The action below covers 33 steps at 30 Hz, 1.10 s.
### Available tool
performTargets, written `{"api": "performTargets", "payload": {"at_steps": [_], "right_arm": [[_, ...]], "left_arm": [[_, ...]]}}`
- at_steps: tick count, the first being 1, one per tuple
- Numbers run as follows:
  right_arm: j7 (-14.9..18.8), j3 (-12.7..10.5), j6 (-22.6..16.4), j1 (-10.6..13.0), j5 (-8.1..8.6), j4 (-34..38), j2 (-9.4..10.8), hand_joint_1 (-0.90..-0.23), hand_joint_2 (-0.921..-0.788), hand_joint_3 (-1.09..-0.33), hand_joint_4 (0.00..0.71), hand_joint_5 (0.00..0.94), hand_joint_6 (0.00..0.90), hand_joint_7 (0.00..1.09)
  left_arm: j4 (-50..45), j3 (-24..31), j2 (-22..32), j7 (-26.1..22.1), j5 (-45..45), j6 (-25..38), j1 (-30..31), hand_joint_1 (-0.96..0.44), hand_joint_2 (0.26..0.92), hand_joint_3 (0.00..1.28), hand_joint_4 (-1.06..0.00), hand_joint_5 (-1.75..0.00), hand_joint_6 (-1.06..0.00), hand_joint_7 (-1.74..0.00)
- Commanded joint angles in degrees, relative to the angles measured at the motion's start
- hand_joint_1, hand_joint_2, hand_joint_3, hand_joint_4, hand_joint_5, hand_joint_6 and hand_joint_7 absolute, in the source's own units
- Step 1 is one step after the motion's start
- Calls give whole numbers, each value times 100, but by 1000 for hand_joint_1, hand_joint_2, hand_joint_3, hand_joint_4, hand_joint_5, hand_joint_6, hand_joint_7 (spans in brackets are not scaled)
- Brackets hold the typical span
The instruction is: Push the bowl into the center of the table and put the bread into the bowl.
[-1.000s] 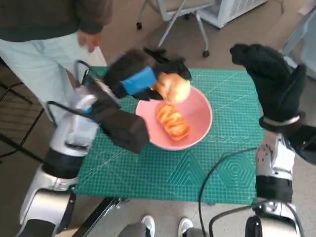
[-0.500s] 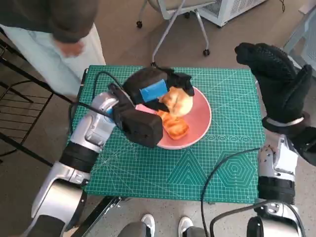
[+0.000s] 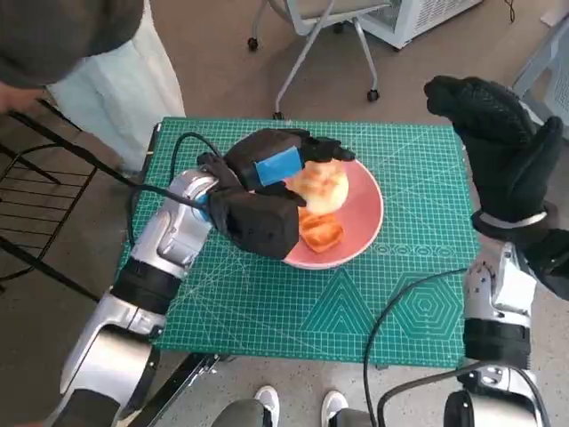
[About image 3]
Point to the person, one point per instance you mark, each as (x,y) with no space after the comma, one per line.
(266,400)
(66,35)

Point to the white mesh chair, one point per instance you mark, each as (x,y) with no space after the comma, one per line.
(551,75)

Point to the long braided toy bread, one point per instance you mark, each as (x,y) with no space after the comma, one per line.
(324,233)

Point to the grey wheeled office chair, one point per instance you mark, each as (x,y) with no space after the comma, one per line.
(329,13)

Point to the person's hand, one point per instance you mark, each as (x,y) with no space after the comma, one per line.
(18,100)

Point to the green cutting mat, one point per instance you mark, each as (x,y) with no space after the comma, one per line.
(249,311)

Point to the pink bowl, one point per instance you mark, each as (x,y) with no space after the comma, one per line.
(360,213)

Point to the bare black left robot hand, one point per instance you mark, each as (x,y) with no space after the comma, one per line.
(266,147)

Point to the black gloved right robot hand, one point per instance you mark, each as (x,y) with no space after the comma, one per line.
(502,155)

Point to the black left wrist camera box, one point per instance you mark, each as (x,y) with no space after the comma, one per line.
(262,227)

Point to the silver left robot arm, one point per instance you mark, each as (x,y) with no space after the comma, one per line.
(173,231)

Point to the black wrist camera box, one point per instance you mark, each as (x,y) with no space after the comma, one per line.
(262,227)
(551,262)

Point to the white grilled appliance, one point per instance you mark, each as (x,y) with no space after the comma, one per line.
(422,18)

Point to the round toy bread bun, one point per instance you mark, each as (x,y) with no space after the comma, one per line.
(324,187)

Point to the black metal rack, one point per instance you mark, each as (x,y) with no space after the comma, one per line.
(26,155)

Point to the black metal table rail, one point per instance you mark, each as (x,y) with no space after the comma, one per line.
(182,387)

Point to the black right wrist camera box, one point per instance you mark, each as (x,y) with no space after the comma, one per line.
(551,262)

